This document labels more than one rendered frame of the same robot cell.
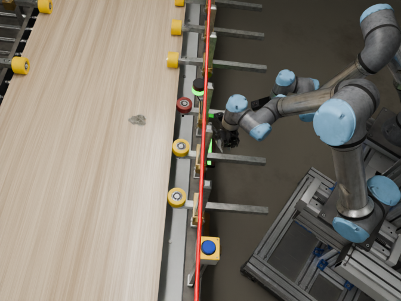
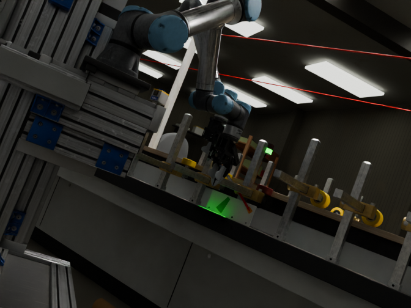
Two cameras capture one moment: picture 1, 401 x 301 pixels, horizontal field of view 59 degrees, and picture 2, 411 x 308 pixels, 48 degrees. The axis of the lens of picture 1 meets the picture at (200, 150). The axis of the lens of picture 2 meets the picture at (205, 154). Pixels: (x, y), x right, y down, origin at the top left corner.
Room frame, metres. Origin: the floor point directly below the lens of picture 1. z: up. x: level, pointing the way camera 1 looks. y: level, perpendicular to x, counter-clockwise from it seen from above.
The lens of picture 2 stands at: (2.45, -1.68, 0.79)
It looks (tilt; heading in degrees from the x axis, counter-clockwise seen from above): 4 degrees up; 135
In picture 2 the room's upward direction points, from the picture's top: 21 degrees clockwise
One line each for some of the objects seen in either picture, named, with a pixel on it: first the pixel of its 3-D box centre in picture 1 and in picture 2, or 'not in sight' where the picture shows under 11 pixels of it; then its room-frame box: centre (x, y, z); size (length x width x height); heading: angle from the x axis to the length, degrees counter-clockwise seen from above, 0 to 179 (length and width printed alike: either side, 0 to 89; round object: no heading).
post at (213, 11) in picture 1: (207, 42); (348, 216); (1.58, 0.09, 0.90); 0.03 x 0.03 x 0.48; 8
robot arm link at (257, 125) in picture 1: (258, 123); not in sight; (0.83, -0.19, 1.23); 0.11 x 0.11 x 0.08; 55
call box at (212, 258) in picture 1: (206, 251); (159, 97); (0.33, -0.09, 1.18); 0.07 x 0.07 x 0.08; 8
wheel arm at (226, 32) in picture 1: (219, 31); (357, 205); (1.63, 0.04, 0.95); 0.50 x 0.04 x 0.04; 98
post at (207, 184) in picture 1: (200, 207); (173, 154); (0.59, -0.05, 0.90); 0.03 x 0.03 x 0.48; 8
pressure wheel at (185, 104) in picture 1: (183, 109); (262, 197); (1.11, 0.13, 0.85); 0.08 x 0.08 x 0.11
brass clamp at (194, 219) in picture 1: (198, 209); (170, 168); (0.61, -0.05, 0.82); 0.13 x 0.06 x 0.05; 8
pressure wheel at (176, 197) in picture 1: (176, 200); (186, 168); (0.61, 0.06, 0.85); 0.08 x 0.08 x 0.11
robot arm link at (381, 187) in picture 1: (376, 196); not in sight; (0.65, -0.65, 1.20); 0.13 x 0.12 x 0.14; 145
